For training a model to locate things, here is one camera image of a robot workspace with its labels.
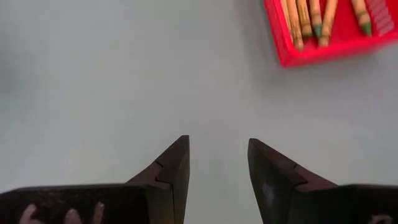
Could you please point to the red plastic basket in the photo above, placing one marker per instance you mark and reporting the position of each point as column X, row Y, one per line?
column 311, row 57

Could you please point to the green crayon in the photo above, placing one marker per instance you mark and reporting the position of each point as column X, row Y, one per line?
column 294, row 28
column 360, row 15
column 328, row 25
column 304, row 18
column 315, row 15

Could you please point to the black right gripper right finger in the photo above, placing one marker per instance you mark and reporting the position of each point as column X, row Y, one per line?
column 273, row 186

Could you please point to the teal table mat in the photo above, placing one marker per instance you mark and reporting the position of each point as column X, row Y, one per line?
column 124, row 93

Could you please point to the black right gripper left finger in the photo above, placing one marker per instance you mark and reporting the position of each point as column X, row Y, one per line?
column 168, row 186

